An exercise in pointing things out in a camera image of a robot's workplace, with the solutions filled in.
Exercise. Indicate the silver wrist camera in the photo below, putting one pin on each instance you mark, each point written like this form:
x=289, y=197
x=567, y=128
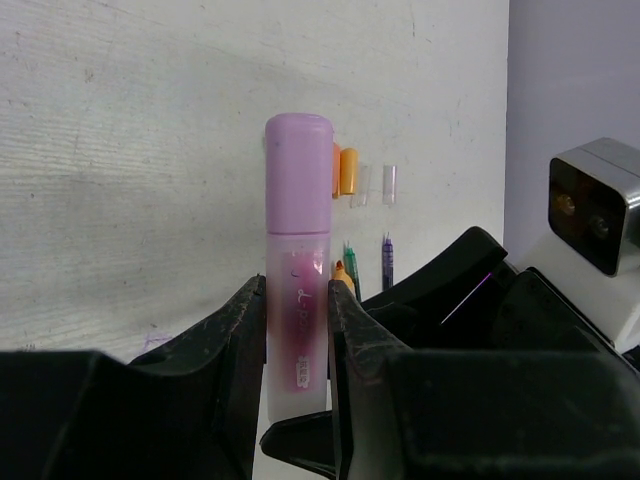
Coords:
x=593, y=203

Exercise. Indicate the yellow orange highlighter cap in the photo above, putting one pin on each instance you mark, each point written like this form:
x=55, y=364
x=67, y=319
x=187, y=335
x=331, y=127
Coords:
x=349, y=158

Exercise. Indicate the pink highlighter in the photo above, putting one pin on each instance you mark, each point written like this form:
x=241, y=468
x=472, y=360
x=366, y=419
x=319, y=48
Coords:
x=299, y=156

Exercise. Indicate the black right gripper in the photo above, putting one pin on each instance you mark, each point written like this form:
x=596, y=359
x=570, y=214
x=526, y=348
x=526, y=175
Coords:
x=469, y=299

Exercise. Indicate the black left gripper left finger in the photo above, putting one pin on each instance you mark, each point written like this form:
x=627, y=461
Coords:
x=187, y=409

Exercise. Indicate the yellow orange highlighter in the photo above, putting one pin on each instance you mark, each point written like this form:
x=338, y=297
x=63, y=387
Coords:
x=340, y=274

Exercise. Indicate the clear purple pen cap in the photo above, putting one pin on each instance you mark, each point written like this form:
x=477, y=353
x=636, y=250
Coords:
x=389, y=190

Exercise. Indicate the purple ink pen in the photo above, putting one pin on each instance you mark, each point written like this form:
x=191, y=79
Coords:
x=387, y=253

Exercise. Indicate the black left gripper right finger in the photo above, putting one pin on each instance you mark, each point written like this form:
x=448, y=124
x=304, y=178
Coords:
x=548, y=400

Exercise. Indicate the clear green pen cap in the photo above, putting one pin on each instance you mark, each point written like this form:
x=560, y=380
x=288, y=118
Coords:
x=363, y=180

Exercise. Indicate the green ink pen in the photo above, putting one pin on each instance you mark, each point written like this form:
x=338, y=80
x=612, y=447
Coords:
x=351, y=268

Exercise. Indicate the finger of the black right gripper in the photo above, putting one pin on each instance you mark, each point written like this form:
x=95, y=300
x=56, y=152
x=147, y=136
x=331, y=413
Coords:
x=305, y=442

